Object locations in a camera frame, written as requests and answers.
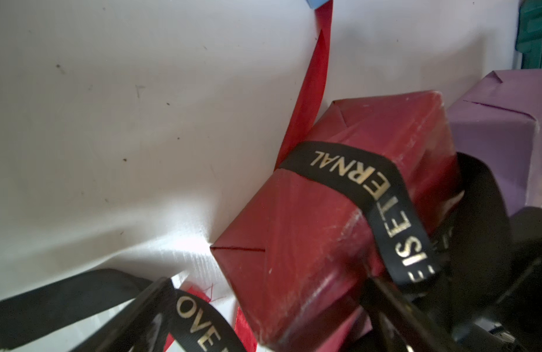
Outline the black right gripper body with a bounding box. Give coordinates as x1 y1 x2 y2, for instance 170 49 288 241
452 207 542 351

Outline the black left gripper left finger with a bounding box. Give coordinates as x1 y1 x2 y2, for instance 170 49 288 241
73 278 176 352

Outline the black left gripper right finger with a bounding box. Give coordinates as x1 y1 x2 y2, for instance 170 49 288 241
360 277 465 351

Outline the black lettered ribbon bow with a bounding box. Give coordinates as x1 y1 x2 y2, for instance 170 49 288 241
0 140 514 352

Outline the dark red gift box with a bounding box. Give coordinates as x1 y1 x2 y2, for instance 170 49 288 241
211 91 460 351

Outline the purple gift box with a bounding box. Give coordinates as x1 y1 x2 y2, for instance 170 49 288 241
447 69 542 214

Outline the red satin ribbon bow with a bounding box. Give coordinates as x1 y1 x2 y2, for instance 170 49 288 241
162 0 334 352

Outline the blue gift box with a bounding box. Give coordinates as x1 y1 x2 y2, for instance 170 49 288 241
306 0 329 10

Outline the green plastic tool case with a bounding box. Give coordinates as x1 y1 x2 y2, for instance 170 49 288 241
516 0 542 69

